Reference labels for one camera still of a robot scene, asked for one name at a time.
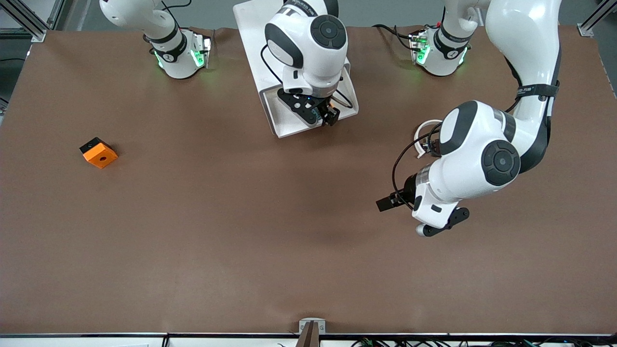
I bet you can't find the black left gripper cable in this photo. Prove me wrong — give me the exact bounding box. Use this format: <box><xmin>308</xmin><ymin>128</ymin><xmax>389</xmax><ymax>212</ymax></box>
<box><xmin>391</xmin><ymin>123</ymin><xmax>443</xmax><ymax>200</ymax></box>

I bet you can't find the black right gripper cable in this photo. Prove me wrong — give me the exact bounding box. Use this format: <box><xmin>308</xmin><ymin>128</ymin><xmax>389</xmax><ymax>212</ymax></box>
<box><xmin>260</xmin><ymin>43</ymin><xmax>356</xmax><ymax>110</ymax></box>

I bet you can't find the grey metal bracket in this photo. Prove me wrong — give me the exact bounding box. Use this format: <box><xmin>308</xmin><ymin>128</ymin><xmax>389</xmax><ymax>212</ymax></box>
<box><xmin>299</xmin><ymin>318</ymin><xmax>326</xmax><ymax>334</ymax></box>

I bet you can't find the brown post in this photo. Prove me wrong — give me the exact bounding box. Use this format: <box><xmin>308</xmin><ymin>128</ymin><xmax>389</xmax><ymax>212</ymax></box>
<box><xmin>295</xmin><ymin>322</ymin><xmax>321</xmax><ymax>347</ymax></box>

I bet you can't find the black base cable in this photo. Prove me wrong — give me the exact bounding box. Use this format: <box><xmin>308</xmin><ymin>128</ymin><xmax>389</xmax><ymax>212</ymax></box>
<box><xmin>372</xmin><ymin>23</ymin><xmax>415</xmax><ymax>51</ymax></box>

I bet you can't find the aluminium frame profile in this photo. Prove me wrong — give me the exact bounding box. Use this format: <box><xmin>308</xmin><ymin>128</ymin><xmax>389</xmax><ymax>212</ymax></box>
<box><xmin>577</xmin><ymin>0</ymin><xmax>617</xmax><ymax>38</ymax></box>
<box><xmin>0</xmin><ymin>0</ymin><xmax>49</xmax><ymax>43</ymax></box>

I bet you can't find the white curved plastic part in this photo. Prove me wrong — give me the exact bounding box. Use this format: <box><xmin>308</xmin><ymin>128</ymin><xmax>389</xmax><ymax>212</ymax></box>
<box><xmin>414</xmin><ymin>119</ymin><xmax>443</xmax><ymax>160</ymax></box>

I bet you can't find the orange and black box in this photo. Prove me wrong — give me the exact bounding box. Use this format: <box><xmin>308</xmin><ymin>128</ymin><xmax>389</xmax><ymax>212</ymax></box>
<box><xmin>79</xmin><ymin>137</ymin><xmax>119</xmax><ymax>169</ymax></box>

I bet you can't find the cable bundle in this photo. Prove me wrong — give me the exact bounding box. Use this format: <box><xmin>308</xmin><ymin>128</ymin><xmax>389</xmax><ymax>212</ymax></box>
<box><xmin>352</xmin><ymin>337</ymin><xmax>617</xmax><ymax>347</ymax></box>

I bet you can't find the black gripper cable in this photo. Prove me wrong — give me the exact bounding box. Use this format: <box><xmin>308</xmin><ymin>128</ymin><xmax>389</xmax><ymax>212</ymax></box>
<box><xmin>260</xmin><ymin>43</ymin><xmax>356</xmax><ymax>110</ymax></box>
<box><xmin>391</xmin><ymin>123</ymin><xmax>443</xmax><ymax>200</ymax></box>

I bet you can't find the beige-fronted white drawer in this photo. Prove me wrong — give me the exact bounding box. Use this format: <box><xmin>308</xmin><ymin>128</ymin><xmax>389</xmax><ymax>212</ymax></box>
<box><xmin>260</xmin><ymin>63</ymin><xmax>360</xmax><ymax>139</ymax></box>

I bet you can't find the white drawer cabinet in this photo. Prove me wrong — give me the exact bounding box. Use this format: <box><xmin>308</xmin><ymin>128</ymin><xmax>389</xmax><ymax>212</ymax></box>
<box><xmin>233</xmin><ymin>0</ymin><xmax>351</xmax><ymax>97</ymax></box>

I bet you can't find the white table edge rail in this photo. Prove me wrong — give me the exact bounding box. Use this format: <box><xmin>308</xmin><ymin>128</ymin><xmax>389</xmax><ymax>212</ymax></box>
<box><xmin>0</xmin><ymin>333</ymin><xmax>617</xmax><ymax>347</ymax></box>

